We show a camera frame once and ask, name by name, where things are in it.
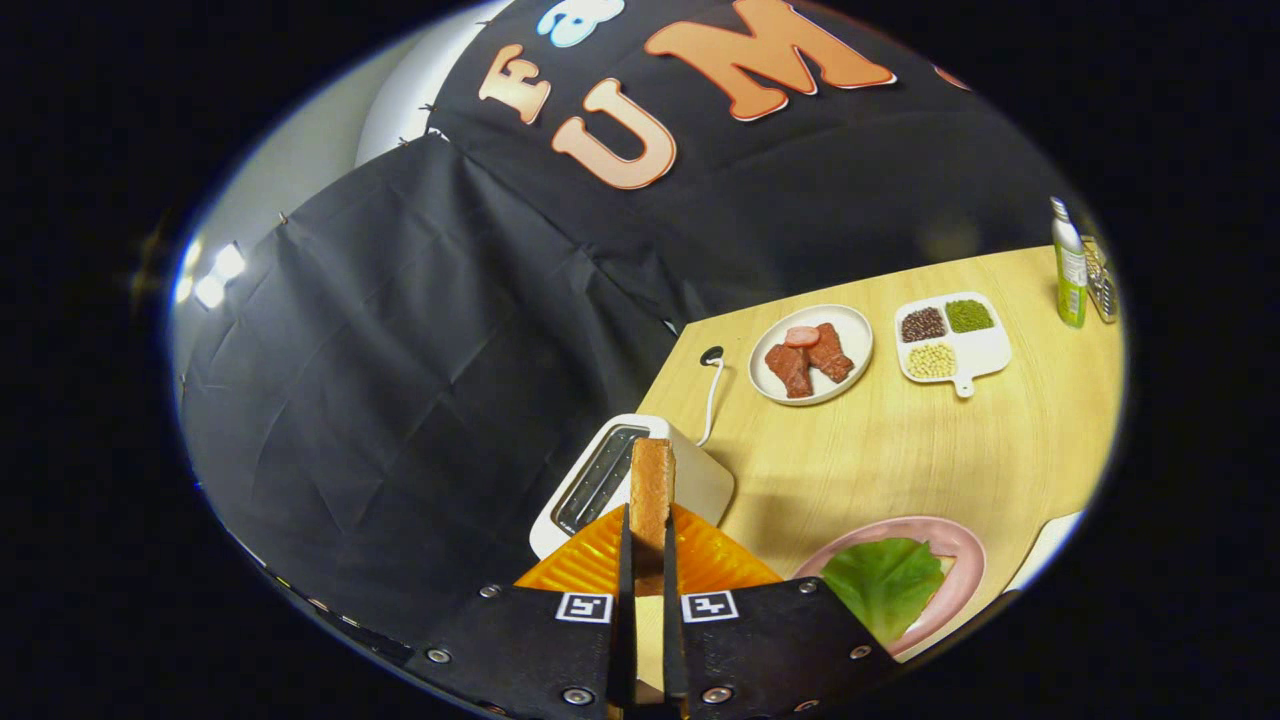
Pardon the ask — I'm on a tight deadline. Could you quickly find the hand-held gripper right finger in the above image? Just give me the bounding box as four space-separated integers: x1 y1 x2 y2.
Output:
663 503 901 720

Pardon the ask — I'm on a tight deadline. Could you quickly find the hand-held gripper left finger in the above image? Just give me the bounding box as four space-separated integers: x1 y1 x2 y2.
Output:
405 503 634 720

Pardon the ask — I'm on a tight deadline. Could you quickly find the green lettuce leaf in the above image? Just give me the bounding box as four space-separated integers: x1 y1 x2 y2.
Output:
820 537 946 646

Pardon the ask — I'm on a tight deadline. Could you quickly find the toasted bread slice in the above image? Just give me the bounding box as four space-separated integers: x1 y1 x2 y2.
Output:
630 438 677 596

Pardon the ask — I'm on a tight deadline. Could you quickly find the white toaster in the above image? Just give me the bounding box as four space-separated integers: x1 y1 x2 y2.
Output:
528 413 736 559

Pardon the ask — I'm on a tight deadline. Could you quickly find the pink plate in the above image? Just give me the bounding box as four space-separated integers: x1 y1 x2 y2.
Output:
793 515 988 658

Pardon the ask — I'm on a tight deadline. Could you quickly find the brown meat piece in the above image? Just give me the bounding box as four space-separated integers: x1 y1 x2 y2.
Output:
765 343 813 399
810 322 857 384

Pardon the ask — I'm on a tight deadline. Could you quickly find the black backdrop cloth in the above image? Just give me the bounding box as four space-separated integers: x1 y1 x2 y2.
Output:
180 0 1076 651

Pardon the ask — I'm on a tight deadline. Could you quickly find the white triangular plate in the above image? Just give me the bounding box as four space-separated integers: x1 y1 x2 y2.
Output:
1005 510 1086 591

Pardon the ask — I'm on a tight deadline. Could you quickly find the white round plate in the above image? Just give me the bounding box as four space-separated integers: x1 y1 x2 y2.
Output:
748 304 875 407

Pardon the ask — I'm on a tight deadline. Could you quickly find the white divided dish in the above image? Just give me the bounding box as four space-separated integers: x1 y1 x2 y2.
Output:
895 292 1013 399

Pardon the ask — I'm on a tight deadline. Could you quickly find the green label metal bottle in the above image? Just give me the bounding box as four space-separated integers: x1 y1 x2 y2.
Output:
1050 197 1089 329

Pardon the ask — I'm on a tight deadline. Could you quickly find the small ceiling light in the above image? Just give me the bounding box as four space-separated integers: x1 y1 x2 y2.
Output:
173 240 247 311

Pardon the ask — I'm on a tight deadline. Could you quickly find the white toaster cable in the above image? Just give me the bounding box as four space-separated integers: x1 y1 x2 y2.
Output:
697 346 726 448

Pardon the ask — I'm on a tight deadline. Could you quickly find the wire cutlery holder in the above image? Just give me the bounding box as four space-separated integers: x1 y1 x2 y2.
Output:
1085 235 1120 324

